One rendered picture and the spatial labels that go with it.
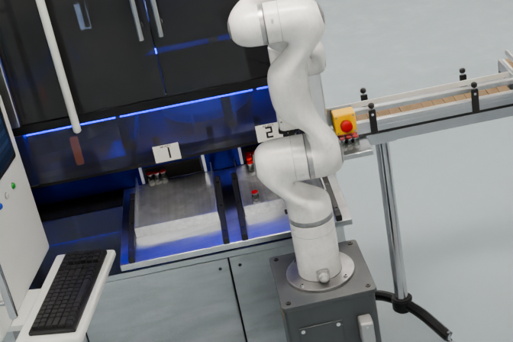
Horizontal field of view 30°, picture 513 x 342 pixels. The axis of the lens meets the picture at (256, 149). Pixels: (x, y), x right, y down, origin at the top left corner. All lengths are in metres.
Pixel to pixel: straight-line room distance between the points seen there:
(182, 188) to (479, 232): 1.63
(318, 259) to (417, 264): 1.62
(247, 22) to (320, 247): 0.66
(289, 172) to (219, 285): 1.04
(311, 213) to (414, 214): 2.04
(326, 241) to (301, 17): 0.64
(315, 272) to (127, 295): 0.99
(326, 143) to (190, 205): 0.79
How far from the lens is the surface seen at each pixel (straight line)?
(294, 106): 2.35
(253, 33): 2.26
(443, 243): 4.28
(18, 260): 2.98
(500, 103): 3.39
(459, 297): 3.96
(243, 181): 3.15
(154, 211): 3.10
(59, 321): 2.81
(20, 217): 3.02
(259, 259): 3.36
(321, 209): 2.51
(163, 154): 3.13
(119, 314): 3.46
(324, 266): 2.59
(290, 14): 2.25
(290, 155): 2.43
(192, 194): 3.14
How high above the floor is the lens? 2.37
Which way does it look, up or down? 27 degrees down
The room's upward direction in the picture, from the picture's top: 11 degrees counter-clockwise
